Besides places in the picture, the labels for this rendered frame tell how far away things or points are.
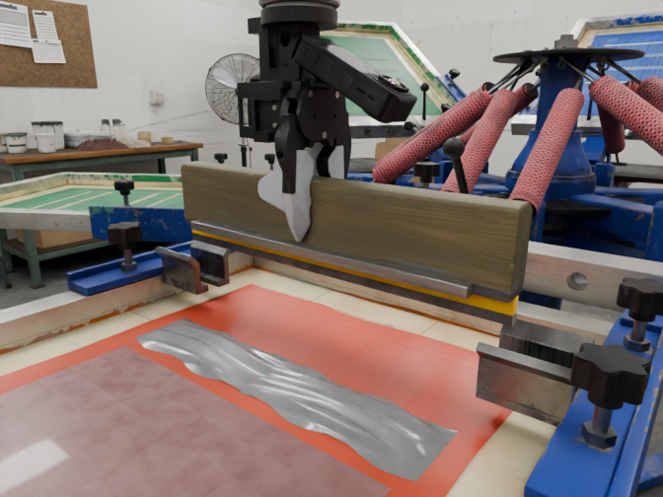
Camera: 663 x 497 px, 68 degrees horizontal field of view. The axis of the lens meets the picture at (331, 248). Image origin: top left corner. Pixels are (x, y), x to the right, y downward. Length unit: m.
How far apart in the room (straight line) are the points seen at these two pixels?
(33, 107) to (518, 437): 4.23
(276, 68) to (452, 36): 4.53
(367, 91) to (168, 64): 4.62
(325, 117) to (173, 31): 4.63
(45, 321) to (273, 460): 0.34
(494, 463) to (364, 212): 0.23
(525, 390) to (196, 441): 0.26
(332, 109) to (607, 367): 0.32
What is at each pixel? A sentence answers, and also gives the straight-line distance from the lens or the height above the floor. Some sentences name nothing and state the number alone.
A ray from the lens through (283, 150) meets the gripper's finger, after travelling 0.45.
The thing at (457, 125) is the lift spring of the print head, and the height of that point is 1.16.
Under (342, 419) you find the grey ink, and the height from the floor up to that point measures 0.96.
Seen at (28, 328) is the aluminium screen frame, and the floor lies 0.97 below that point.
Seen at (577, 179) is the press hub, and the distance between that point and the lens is 1.19.
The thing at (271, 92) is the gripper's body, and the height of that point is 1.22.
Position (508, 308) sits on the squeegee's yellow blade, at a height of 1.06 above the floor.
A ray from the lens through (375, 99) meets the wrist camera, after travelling 0.43.
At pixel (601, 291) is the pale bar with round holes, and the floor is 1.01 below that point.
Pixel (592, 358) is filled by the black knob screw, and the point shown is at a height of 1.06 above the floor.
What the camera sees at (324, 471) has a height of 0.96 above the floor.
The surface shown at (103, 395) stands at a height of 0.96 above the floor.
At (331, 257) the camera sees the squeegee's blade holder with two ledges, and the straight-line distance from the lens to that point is 0.46.
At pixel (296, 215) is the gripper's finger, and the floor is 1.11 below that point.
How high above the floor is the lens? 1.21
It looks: 16 degrees down
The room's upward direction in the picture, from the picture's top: straight up
